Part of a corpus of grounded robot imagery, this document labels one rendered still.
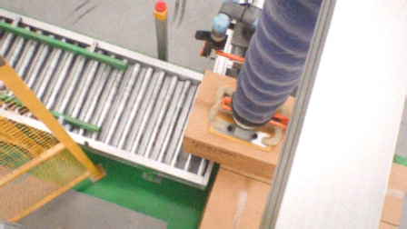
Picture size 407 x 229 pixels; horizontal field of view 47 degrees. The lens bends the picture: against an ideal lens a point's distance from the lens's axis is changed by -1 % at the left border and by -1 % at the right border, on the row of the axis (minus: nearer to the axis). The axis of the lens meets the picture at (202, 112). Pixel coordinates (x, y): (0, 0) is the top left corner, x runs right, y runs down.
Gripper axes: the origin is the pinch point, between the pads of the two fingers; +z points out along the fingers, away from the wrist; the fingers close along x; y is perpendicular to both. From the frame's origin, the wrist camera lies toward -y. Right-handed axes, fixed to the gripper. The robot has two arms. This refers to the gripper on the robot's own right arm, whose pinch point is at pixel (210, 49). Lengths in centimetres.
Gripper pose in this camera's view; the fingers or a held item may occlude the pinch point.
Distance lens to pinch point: 254.4
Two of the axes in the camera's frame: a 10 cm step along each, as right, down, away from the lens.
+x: 3.1, -9.1, 2.9
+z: -0.7, 2.8, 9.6
